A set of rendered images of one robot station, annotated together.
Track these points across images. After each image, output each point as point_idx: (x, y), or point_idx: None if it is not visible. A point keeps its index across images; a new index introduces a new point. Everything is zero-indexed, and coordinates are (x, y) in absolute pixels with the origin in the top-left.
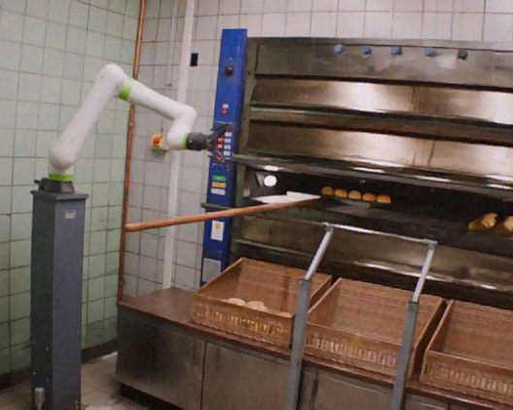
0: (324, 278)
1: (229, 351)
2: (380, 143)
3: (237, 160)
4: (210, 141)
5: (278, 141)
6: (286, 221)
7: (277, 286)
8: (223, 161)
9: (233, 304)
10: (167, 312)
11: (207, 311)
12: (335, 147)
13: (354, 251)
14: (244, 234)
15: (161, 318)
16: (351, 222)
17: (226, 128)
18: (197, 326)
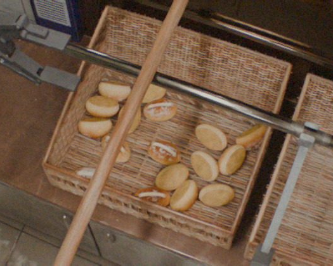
0: (278, 66)
1: (130, 239)
2: None
3: (76, 86)
4: None
5: None
6: (208, 104)
7: (187, 61)
8: (39, 81)
9: (121, 194)
10: (4, 157)
11: (77, 185)
12: None
13: None
14: None
15: (0, 181)
16: None
17: (25, 37)
18: (66, 202)
